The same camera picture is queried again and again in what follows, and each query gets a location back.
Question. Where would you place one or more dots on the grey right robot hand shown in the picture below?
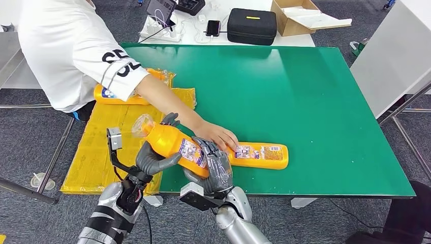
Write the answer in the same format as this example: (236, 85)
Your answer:
(219, 171)

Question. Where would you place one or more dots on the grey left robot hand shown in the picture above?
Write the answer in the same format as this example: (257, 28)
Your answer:
(151, 165)

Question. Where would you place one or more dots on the person's right hand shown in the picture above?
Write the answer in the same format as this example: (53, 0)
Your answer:
(217, 136)

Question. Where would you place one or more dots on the orange detergent bottle clear cap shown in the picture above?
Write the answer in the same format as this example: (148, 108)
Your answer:
(101, 98)
(272, 156)
(155, 72)
(168, 139)

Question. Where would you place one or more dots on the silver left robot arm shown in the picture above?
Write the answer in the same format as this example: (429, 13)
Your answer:
(107, 215)

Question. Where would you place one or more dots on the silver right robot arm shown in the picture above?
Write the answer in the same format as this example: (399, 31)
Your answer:
(239, 229)

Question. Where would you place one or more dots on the person's right forearm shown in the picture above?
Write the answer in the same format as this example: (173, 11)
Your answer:
(168, 101)

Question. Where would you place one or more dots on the white table foot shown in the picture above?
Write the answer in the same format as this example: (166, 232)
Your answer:
(154, 201)
(303, 203)

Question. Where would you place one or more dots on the yellow taped cardboard mat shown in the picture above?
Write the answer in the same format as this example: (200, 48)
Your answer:
(107, 134)

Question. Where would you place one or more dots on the silver metal leg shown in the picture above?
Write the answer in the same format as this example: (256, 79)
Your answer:
(54, 158)

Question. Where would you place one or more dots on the black smartphone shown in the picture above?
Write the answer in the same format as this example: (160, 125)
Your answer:
(213, 27)

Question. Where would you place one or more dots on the clear plastic lid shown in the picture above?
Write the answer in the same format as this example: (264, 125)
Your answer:
(43, 183)

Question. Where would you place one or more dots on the black zip case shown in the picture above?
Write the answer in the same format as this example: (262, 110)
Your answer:
(252, 26)

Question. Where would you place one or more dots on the white charger plug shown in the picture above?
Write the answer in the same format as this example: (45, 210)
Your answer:
(202, 18)

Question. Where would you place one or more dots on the white power strip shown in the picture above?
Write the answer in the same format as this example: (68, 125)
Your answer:
(154, 32)

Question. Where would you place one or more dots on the white table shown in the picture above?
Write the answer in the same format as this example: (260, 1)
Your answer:
(299, 39)

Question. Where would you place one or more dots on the black metal floor bar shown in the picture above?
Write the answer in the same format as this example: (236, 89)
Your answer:
(27, 193)

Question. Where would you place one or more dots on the brown cardboard box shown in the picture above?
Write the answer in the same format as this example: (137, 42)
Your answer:
(288, 25)

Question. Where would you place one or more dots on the black charger device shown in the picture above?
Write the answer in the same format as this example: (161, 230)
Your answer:
(191, 5)

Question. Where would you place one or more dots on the dark tablet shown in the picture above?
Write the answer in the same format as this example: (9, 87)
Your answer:
(161, 8)

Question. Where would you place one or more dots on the person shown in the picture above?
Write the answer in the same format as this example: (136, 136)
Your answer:
(67, 50)

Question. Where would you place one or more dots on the white sheet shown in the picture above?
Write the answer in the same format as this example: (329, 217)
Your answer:
(316, 18)

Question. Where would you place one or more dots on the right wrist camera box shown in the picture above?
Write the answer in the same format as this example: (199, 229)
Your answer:
(191, 190)

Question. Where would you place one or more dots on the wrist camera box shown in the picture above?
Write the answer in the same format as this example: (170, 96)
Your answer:
(191, 190)
(114, 138)

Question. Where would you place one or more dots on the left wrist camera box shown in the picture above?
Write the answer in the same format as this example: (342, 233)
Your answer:
(114, 138)

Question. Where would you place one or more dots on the silver metal rail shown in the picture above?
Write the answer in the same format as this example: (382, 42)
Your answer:
(20, 106)

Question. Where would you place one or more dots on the green white floor bracket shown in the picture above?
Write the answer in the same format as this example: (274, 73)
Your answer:
(359, 49)

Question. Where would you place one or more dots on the silver metal table frame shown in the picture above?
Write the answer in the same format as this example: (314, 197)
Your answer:
(404, 102)

